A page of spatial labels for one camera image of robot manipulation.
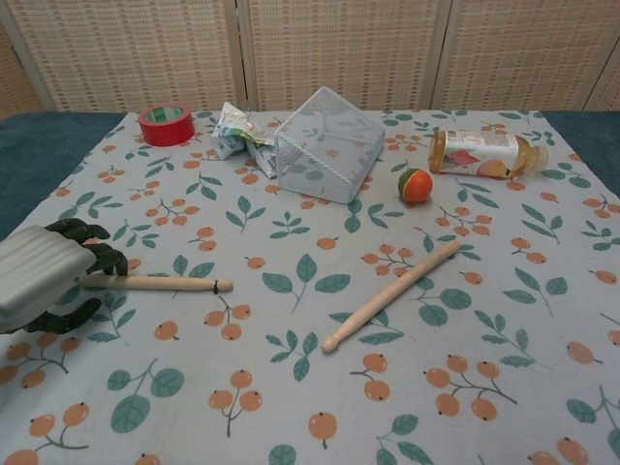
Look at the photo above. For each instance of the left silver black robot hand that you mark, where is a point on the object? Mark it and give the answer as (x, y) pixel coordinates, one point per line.
(43, 271)

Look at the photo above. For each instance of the wooden stick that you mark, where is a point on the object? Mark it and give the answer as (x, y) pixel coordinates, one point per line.
(169, 283)
(387, 296)

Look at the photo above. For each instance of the crumpled white snack wrapper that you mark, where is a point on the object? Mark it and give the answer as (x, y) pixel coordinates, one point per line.
(230, 135)

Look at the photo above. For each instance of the woven folding screen panel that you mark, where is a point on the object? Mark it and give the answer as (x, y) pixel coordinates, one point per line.
(611, 94)
(14, 82)
(528, 53)
(344, 48)
(135, 53)

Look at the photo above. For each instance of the plastic tea bottle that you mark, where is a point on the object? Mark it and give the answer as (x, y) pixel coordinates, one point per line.
(474, 150)

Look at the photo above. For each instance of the teal covered table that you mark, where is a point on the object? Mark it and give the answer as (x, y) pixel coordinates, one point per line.
(29, 155)

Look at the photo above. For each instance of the red tape roll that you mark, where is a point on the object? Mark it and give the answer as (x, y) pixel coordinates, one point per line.
(167, 131)

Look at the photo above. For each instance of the floral fruit print tablecloth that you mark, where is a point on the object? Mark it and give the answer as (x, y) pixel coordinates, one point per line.
(300, 397)

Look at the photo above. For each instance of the orange and green ball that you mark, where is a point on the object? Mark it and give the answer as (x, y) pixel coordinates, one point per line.
(419, 186)

